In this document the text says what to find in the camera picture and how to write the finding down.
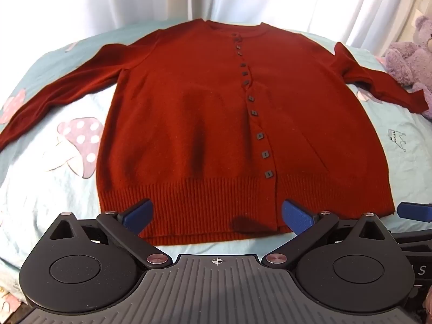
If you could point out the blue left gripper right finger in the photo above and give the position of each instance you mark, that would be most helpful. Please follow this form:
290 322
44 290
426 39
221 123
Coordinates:
297 218

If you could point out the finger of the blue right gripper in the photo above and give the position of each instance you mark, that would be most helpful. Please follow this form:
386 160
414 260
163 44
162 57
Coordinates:
415 211

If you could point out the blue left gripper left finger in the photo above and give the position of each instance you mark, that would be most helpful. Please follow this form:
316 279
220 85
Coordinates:
137 217

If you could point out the dark red knit cardigan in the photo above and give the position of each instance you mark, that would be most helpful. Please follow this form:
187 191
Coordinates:
218 124

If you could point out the light teal mushroom bedsheet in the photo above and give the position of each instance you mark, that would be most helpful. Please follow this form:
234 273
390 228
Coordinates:
42 174

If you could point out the purple teddy bear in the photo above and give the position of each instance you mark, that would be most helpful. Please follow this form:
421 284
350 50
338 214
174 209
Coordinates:
409 63

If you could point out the white sheer curtain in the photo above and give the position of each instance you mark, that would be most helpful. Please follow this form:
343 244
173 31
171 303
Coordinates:
36 25

